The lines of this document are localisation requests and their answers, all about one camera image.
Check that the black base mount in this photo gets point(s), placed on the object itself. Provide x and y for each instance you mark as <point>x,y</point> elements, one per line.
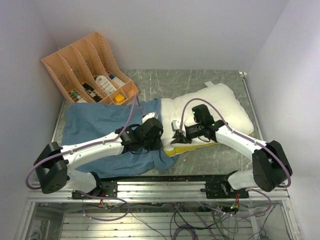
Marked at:
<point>217,187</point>
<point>107,189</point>

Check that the aluminium frame rail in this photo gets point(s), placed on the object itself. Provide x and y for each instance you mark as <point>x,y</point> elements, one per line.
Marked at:
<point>141,192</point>

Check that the yellow small box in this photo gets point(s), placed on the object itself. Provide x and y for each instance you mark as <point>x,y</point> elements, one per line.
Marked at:
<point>119,98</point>

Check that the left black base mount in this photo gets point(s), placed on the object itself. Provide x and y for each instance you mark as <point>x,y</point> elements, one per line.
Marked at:
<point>107,189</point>

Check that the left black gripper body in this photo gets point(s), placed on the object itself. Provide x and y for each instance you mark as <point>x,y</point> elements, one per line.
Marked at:
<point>152,144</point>

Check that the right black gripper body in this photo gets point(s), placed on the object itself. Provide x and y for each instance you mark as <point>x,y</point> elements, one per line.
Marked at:
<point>194,130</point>

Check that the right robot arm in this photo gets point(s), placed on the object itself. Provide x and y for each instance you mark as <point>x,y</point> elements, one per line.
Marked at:
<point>270,166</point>

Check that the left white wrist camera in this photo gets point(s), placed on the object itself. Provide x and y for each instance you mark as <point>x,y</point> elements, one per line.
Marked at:
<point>150,116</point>

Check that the white lotion bottle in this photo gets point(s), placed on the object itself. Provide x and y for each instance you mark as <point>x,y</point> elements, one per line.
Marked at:
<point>105,84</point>

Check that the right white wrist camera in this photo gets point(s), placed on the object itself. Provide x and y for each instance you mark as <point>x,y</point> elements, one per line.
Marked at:
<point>176,126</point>

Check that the orange plastic file organizer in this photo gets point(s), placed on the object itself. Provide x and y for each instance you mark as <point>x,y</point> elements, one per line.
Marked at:
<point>81,62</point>

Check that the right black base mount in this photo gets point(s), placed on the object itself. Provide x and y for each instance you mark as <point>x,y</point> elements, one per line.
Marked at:
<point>217,187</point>

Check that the white tube with blue cap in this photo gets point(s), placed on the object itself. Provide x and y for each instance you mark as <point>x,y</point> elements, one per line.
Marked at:
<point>117,81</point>

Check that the white pillow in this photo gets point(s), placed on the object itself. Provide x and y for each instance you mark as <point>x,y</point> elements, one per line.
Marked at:
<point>204,107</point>

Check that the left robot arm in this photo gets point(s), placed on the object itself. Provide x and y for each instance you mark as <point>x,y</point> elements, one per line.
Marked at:
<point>56,166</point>

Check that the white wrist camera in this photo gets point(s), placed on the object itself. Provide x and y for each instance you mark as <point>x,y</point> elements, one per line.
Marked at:
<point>176,126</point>
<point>150,116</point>

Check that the blue pillowcase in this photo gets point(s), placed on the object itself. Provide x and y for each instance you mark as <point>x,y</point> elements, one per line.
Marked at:
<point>90,121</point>

